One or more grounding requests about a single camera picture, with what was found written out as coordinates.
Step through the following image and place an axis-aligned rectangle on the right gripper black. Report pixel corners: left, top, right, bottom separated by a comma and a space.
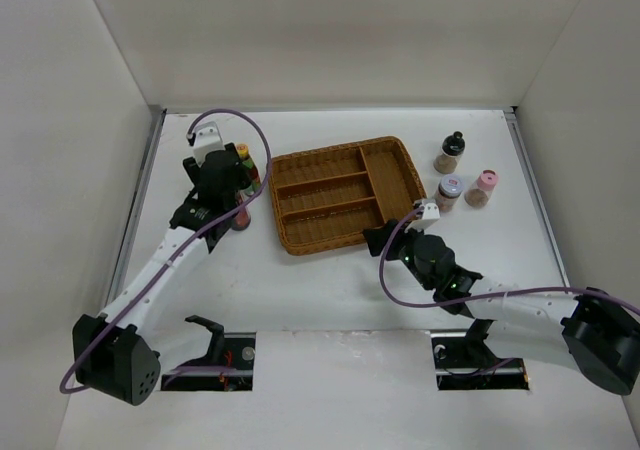
362, 219, 435, 291

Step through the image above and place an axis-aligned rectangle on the red chili sauce bottle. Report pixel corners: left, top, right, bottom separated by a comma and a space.
235, 143, 261, 195

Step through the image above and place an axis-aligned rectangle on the dark soy sauce bottle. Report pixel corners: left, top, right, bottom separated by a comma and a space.
232, 190, 251, 231

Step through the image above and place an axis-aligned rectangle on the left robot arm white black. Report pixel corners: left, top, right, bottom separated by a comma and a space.
72, 144, 250, 406

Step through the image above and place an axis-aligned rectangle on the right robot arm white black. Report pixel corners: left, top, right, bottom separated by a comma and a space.
362, 220, 639, 396

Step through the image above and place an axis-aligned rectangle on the brown wicker divided tray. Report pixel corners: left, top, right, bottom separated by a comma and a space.
269, 136, 427, 256

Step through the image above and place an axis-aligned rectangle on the red label spice jar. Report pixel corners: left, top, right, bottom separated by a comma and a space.
435, 173, 463, 213

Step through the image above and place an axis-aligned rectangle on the pink cap spice shaker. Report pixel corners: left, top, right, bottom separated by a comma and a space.
465, 169, 499, 209

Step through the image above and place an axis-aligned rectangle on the black cap pepper shaker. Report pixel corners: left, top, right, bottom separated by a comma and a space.
433, 131, 466, 174

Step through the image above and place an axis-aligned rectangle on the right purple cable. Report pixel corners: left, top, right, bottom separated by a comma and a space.
377, 204, 640, 319

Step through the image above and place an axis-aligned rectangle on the purple cable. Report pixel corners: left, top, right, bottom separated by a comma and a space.
377, 204, 640, 319
59, 108, 274, 396

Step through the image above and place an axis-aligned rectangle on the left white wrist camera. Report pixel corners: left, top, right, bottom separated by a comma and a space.
187, 121, 224, 166

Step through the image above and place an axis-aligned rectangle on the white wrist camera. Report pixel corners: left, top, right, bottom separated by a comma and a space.
187, 121, 224, 166
408, 199, 440, 231

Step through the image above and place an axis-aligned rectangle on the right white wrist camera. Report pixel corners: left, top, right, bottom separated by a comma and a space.
408, 199, 440, 231

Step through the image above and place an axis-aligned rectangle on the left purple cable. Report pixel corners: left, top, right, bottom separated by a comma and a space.
59, 108, 274, 396

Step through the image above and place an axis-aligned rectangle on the aluminium table edge rail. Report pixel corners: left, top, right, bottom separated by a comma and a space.
101, 105, 167, 306

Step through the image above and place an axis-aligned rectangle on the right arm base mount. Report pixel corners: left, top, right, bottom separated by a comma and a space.
430, 320, 529, 391

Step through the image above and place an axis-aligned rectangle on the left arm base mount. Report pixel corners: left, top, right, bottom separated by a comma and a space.
159, 315, 257, 392

